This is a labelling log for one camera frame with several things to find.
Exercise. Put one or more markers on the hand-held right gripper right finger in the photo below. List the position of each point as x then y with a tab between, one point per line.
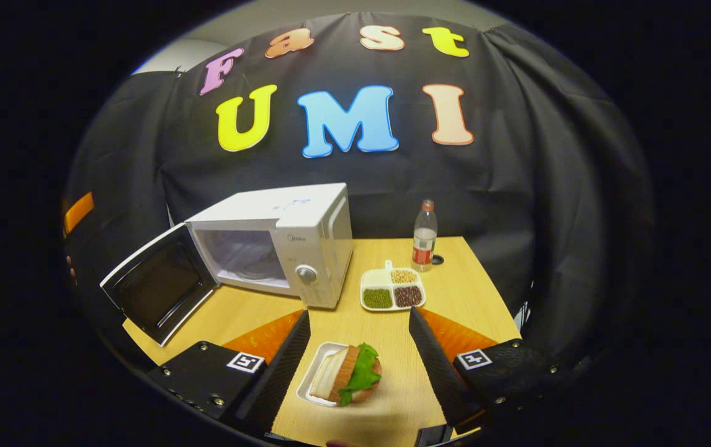
439	369

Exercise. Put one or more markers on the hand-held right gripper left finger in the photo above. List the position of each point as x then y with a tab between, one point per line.
278	375

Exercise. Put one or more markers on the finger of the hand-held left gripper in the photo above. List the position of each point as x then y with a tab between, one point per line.
78	213

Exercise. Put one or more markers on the sandwich with lettuce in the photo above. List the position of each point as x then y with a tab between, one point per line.
358	375

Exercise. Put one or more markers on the white square plate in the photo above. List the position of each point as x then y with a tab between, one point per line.
313	379

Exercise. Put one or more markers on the white divided plate with beans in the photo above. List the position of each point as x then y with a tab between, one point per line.
393	295

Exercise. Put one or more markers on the white cloth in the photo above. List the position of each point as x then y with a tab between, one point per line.
521	315

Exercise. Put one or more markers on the clear plastic bottle red label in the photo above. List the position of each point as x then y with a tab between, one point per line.
424	239

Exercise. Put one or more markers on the black backdrop cloth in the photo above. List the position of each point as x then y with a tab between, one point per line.
548	186

